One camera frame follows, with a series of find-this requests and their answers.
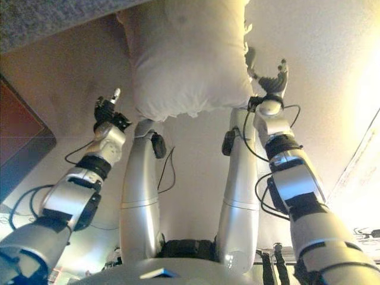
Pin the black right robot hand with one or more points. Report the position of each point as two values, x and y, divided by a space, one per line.
271 86

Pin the grey fabric tub armchair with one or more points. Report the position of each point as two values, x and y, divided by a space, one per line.
44 20

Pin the silver right robot leg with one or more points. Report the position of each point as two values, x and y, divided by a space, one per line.
240 184

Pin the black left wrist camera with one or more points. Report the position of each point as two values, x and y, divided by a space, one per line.
123 121

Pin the silver left robot leg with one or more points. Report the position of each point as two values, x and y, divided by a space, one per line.
139 184

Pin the grey robot torso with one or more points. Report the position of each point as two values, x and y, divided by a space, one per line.
178 273

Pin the dark framed panel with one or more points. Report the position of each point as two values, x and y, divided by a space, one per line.
20 133

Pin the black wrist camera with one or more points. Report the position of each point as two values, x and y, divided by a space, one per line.
123 121
254 104

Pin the silver robot leg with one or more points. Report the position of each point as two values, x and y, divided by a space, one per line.
240 184
139 184

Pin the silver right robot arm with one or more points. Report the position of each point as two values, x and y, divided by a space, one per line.
297 181

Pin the white fringed cushion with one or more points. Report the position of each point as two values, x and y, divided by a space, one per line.
190 65

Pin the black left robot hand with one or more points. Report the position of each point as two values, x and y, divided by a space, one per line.
104 111

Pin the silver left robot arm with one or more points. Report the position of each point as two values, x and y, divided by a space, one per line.
110 142

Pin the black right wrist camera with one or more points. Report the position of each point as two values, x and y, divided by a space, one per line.
254 104

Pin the black oval leg pod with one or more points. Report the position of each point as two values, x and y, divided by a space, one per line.
159 145
229 142

